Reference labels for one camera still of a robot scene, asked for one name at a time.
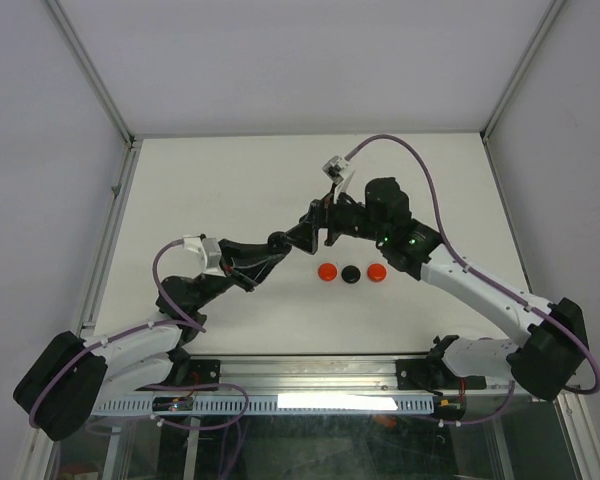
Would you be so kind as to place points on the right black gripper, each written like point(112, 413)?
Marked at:
point(305, 234)

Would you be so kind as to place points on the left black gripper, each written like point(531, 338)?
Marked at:
point(248, 253)

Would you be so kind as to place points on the orange charging case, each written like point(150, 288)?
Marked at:
point(327, 272)
point(377, 272)

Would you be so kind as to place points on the black earbud charging case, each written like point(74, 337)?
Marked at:
point(351, 274)

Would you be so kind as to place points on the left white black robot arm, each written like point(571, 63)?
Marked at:
point(74, 375)

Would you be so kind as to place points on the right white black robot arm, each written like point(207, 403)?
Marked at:
point(545, 342)

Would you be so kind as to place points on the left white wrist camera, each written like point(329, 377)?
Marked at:
point(207, 251)

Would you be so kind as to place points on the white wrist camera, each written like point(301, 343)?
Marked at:
point(207, 251)
point(339, 170)

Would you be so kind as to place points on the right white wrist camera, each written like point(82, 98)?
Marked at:
point(339, 170)

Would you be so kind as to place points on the white slotted cable duct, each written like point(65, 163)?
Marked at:
point(258, 405)

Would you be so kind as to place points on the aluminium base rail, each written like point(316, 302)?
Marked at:
point(357, 373)

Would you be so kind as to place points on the left aluminium frame post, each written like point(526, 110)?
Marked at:
point(82, 58)

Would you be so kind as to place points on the aluminium frame post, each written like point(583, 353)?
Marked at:
point(537, 40)
point(82, 58)

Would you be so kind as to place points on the right aluminium frame post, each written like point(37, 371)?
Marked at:
point(537, 40)

